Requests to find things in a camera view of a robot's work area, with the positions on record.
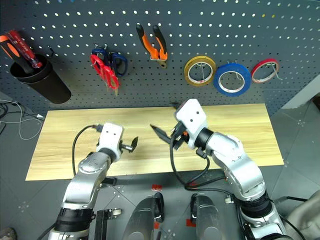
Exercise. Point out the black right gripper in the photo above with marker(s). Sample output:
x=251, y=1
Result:
x=178, y=136

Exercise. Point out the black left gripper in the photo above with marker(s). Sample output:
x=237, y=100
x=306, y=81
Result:
x=126, y=147

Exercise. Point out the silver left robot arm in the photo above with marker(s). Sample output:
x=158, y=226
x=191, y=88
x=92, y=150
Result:
x=82, y=180

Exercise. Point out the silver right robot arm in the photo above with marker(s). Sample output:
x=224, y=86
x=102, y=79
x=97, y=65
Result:
x=240, y=165

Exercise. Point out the dark grey perforated pegboard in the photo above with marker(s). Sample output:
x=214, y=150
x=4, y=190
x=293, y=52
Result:
x=160, y=87

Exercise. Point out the yellow tape roll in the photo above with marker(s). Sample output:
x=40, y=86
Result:
x=187, y=71

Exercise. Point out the blue tape roll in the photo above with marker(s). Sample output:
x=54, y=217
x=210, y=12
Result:
x=217, y=82

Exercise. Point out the red tape roll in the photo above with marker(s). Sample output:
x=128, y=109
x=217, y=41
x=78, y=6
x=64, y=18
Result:
x=253, y=72

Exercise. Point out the orange and black pliers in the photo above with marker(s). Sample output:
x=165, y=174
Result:
x=156, y=51

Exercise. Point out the dark rounded glossy shape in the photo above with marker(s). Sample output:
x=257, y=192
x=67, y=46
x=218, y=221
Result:
x=207, y=217
x=142, y=217

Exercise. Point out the black table leg with caster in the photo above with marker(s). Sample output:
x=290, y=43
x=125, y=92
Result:
x=103, y=222

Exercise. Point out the silver scissors peg hook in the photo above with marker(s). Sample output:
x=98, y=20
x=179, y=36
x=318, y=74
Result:
x=101, y=46

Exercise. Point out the black cylindrical tool cup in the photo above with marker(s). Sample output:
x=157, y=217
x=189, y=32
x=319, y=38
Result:
x=47, y=85

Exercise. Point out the small black peg hook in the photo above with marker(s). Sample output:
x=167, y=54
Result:
x=51, y=52

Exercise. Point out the orange and black screwdriver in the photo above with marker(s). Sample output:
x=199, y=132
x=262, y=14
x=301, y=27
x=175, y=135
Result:
x=12, y=53

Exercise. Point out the brown shoe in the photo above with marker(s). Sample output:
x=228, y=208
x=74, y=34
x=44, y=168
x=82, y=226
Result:
x=7, y=233

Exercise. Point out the grey fabric seat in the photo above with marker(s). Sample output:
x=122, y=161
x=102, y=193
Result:
x=305, y=217

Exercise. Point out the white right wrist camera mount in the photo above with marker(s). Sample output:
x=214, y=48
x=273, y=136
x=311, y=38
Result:
x=191, y=117

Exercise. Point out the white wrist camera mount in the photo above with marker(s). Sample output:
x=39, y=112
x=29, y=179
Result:
x=110, y=136
x=191, y=117

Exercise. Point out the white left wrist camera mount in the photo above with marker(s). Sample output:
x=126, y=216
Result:
x=110, y=136

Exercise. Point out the black table bracket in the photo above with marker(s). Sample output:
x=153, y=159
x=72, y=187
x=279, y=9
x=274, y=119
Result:
x=110, y=181

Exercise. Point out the silver pliers holder bracket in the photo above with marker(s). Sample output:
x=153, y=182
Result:
x=156, y=58

